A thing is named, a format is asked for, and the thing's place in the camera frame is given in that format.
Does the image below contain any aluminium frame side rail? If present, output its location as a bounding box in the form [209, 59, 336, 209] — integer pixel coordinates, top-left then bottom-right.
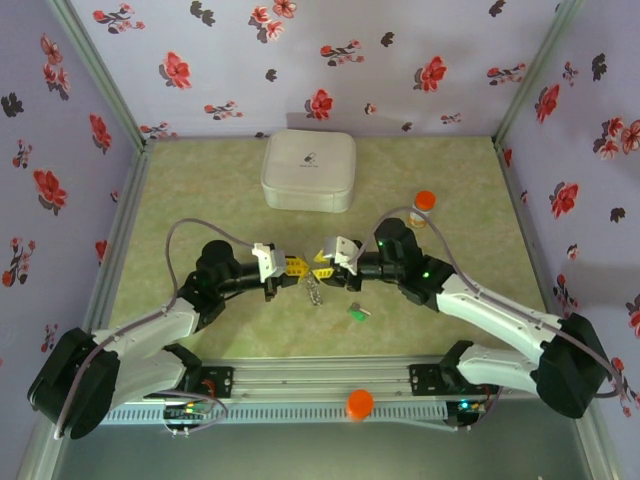
[492, 139, 624, 480]
[14, 139, 157, 480]

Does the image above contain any green circuit board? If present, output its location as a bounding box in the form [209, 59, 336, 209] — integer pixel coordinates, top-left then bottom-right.
[164, 404, 212, 426]
[449, 397, 489, 426]

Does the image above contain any aluminium frame post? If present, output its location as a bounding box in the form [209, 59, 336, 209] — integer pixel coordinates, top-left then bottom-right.
[44, 0, 157, 151]
[492, 0, 586, 146]

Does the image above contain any orange round button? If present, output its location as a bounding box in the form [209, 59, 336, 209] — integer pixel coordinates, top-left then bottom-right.
[345, 388, 375, 423]

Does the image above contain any orange-capped pill bottle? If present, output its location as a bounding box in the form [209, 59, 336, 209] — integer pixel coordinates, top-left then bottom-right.
[408, 190, 437, 229]

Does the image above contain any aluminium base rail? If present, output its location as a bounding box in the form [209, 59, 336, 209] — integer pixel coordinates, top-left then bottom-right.
[144, 355, 596, 402]

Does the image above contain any white zippered case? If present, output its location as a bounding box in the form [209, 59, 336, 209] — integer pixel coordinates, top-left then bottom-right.
[259, 129, 358, 214]

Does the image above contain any silver keyring with chain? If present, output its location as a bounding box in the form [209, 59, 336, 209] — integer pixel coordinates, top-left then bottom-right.
[299, 272, 326, 307]

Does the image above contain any slotted grey cable duct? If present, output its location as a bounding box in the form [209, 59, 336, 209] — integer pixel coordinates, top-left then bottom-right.
[99, 402, 449, 426]

